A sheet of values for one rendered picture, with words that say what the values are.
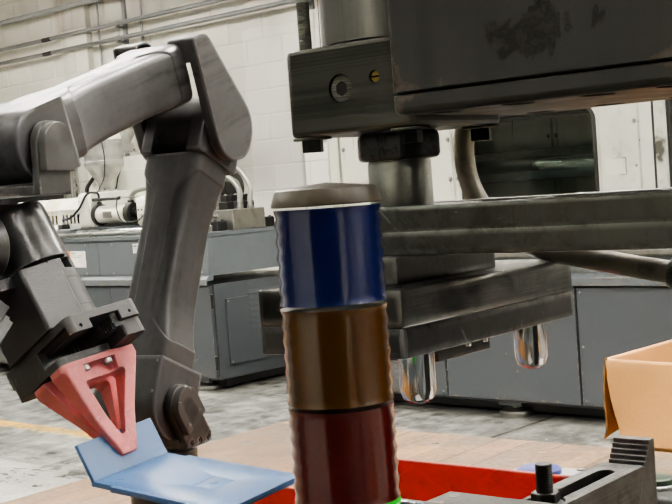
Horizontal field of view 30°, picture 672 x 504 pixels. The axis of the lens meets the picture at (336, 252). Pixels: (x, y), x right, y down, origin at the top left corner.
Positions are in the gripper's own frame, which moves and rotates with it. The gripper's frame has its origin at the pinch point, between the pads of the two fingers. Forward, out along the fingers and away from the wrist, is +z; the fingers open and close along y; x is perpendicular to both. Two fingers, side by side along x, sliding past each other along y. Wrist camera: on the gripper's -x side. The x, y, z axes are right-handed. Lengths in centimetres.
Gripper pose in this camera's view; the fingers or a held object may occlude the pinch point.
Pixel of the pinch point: (122, 444)
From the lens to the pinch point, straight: 95.2
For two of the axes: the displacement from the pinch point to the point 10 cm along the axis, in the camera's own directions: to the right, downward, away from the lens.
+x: 6.4, -1.9, 7.4
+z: 4.8, 8.5, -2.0
